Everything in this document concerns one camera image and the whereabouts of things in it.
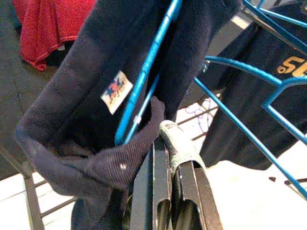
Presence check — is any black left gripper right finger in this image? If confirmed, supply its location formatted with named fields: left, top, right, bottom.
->
left=172, top=160, right=224, bottom=230

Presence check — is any blue hanger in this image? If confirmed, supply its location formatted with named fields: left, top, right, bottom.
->
left=193, top=55, right=307, bottom=201
left=114, top=0, right=184, bottom=146
left=242, top=0, right=307, bottom=53

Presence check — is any lilac wire hanger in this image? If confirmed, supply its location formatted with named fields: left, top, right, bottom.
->
left=186, top=97, right=212, bottom=132

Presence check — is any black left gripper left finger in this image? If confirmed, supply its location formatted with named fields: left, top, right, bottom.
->
left=129, top=136, right=173, bottom=230

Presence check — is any navy shirt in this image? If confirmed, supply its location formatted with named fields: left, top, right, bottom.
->
left=15, top=0, right=240, bottom=230

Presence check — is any black shirt with gold print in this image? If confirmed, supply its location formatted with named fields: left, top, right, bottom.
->
left=199, top=0, right=307, bottom=171

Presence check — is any red cloth with yellow print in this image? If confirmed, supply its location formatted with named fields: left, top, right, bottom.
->
left=12, top=0, right=96, bottom=71

